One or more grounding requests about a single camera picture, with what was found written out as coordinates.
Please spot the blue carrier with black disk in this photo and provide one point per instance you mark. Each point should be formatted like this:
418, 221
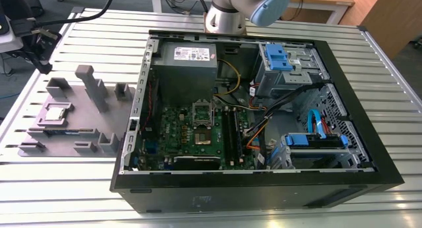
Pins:
297, 140

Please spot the grey power supply unit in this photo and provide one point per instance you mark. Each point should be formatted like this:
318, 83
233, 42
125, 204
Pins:
184, 77

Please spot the black case fan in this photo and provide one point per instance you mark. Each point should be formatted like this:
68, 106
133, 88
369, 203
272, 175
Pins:
155, 109

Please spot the black RAM slot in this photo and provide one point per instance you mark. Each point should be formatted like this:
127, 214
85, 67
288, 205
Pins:
224, 139
228, 139
232, 139

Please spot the tall blue disk carrier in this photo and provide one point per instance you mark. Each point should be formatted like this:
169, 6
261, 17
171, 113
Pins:
277, 57

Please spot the silver disk bay cage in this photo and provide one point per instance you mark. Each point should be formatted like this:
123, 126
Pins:
329, 156

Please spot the wooden desk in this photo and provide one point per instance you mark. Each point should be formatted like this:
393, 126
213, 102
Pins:
329, 0

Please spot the RAM stick with white label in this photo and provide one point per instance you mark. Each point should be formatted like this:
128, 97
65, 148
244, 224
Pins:
63, 132

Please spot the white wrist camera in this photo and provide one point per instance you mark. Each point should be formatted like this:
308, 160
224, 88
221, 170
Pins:
9, 43

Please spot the grey parts rack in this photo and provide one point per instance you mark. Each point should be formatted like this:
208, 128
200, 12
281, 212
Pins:
83, 119

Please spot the brown wooden cabinet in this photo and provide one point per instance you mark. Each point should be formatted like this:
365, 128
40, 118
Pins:
392, 20

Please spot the CPU socket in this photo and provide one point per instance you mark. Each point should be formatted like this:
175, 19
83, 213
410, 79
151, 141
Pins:
202, 138

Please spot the CPU with silver top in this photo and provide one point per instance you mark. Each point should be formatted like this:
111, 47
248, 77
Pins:
55, 113

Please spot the silver drive cage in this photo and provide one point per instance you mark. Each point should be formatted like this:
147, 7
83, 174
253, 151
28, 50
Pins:
297, 82

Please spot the black graphics card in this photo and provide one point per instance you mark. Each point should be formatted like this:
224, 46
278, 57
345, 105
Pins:
197, 163

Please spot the green motherboard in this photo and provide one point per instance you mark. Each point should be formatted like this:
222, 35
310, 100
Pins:
175, 114

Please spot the black PC case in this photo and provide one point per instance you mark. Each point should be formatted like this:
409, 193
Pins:
230, 198

